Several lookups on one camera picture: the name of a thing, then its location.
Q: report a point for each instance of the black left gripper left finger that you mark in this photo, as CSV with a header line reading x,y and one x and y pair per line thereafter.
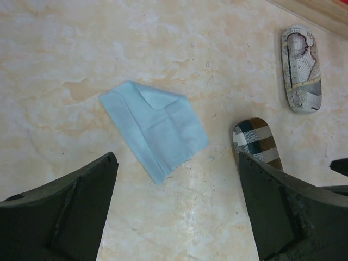
x,y
63,219

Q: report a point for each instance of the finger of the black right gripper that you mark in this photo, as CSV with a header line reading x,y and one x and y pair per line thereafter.
x,y
340,166

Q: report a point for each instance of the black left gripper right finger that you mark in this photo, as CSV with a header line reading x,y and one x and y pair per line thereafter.
x,y
290,218

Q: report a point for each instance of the light blue cloth left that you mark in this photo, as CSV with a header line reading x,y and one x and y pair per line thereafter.
x,y
160,127

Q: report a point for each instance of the wooden clothes rack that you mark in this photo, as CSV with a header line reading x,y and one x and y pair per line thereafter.
x,y
328,15

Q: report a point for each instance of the map print glasses case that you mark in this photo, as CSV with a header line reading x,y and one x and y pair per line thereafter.
x,y
301,69

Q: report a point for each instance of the plaid brown glasses case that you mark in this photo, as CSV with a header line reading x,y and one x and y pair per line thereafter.
x,y
254,136

